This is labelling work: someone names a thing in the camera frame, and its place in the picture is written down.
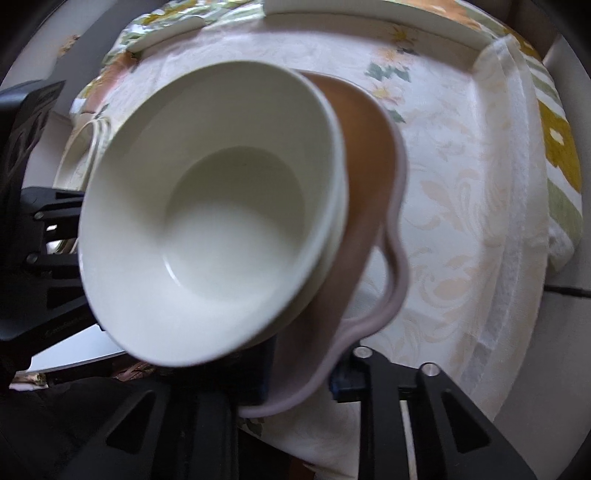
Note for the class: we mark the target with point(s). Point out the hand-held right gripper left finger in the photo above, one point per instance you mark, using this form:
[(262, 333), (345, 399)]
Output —
[(256, 374)]

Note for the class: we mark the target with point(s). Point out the white damask tablecloth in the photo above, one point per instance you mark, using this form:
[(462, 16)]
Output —
[(461, 184)]

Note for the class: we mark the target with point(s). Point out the grey flat board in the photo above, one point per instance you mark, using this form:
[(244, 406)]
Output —
[(69, 353)]

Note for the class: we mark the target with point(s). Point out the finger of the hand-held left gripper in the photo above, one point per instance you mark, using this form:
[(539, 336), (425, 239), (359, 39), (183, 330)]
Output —
[(51, 203), (46, 314)]

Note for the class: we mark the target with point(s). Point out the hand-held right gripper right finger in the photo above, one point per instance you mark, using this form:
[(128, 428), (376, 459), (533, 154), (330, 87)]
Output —
[(344, 383)]

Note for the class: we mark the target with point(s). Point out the cream plate with duck print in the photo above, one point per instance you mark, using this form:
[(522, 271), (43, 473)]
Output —
[(161, 34)]

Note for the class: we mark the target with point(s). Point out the large white plate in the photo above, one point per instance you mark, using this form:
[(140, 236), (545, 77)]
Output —
[(87, 138)]

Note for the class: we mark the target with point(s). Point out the small cream bowl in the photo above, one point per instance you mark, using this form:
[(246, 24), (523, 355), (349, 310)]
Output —
[(207, 207)]

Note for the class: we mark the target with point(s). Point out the large cream plate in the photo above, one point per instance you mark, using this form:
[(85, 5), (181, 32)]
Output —
[(67, 175)]

